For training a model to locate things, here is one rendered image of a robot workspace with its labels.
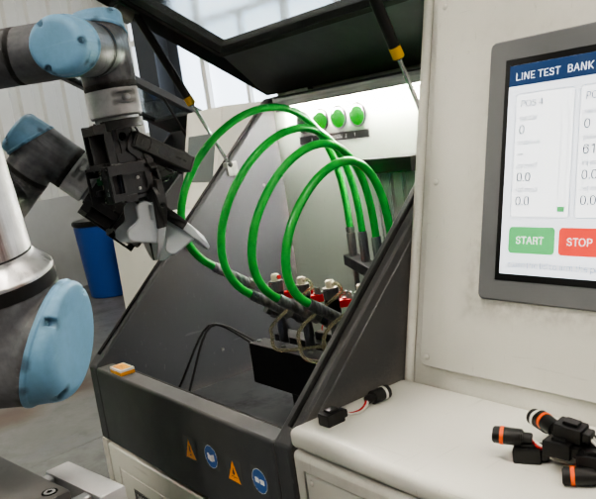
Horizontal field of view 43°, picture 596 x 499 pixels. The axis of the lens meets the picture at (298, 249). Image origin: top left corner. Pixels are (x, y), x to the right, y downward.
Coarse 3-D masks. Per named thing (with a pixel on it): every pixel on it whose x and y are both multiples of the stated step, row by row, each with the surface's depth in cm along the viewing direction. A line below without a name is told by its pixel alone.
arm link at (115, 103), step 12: (96, 96) 105; (108, 96) 105; (120, 96) 106; (132, 96) 107; (96, 108) 106; (108, 108) 105; (120, 108) 105; (132, 108) 106; (96, 120) 106; (108, 120) 106
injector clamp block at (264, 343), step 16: (256, 352) 143; (272, 352) 139; (288, 352) 135; (304, 352) 133; (320, 352) 132; (256, 368) 144; (272, 368) 140; (288, 368) 136; (304, 368) 132; (272, 384) 141; (288, 384) 137; (304, 384) 133
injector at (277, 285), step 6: (270, 282) 141; (276, 282) 141; (282, 282) 141; (270, 288) 141; (276, 288) 141; (282, 288) 141; (282, 294) 141; (264, 312) 141; (270, 312) 141; (282, 318) 142; (282, 324) 142; (282, 330) 142; (282, 336) 143; (288, 336) 143; (288, 342) 143
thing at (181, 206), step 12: (252, 108) 137; (264, 108) 138; (276, 108) 140; (288, 108) 141; (228, 120) 134; (240, 120) 135; (312, 120) 145; (216, 132) 132; (204, 144) 131; (204, 156) 131; (336, 156) 149; (192, 168) 130; (180, 192) 129; (180, 204) 129; (348, 204) 151; (180, 216) 129; (348, 216) 152; (348, 228) 152; (192, 252) 130; (204, 264) 132
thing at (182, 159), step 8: (136, 136) 109; (144, 136) 109; (136, 144) 109; (144, 144) 109; (152, 144) 110; (160, 144) 111; (152, 152) 111; (160, 152) 111; (168, 152) 112; (176, 152) 113; (184, 152) 114; (160, 160) 113; (168, 160) 112; (176, 160) 113; (184, 160) 114; (192, 160) 115; (168, 168) 116; (176, 168) 115; (184, 168) 115
